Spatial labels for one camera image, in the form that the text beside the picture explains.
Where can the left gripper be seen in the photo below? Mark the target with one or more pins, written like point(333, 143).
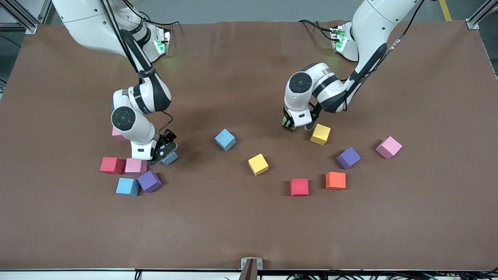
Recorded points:
point(288, 123)

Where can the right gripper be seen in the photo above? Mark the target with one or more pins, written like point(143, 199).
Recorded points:
point(169, 137)

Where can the blue foam block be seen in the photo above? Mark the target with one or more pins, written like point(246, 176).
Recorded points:
point(225, 139)
point(172, 159)
point(127, 186)

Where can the yellow foam block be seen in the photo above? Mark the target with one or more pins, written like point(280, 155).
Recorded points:
point(258, 164)
point(321, 134)

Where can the purple foam block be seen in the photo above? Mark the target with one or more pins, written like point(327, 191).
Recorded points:
point(348, 157)
point(149, 181)

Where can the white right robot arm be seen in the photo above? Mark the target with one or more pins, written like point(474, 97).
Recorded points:
point(144, 97)

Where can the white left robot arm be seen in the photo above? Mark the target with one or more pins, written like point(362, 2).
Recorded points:
point(369, 23)

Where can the pink foam block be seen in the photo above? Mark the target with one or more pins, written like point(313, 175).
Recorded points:
point(135, 166)
point(388, 147)
point(116, 135)

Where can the red foam block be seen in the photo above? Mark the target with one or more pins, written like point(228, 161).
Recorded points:
point(299, 187)
point(111, 165)

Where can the orange foam block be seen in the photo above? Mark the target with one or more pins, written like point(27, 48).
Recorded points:
point(335, 180)

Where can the brown table cover sheet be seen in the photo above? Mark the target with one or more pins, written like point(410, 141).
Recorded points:
point(249, 225)

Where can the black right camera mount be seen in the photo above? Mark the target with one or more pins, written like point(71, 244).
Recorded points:
point(168, 137)

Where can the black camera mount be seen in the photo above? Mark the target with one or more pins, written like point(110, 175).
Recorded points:
point(315, 109)
point(168, 137)

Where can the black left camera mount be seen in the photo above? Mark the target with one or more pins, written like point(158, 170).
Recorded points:
point(315, 109)

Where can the grey metal bracket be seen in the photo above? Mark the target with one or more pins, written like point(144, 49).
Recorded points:
point(251, 267)

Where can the aluminium frame profile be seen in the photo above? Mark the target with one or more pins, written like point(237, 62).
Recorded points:
point(477, 21)
point(24, 21)
point(45, 11)

